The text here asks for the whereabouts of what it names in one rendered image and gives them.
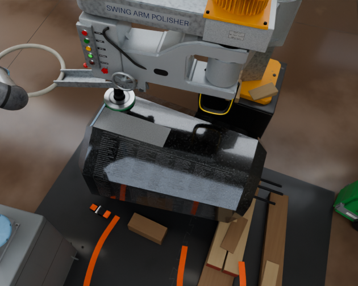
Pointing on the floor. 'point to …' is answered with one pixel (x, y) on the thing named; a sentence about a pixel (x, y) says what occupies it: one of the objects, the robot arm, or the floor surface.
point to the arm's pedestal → (32, 252)
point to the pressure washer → (356, 204)
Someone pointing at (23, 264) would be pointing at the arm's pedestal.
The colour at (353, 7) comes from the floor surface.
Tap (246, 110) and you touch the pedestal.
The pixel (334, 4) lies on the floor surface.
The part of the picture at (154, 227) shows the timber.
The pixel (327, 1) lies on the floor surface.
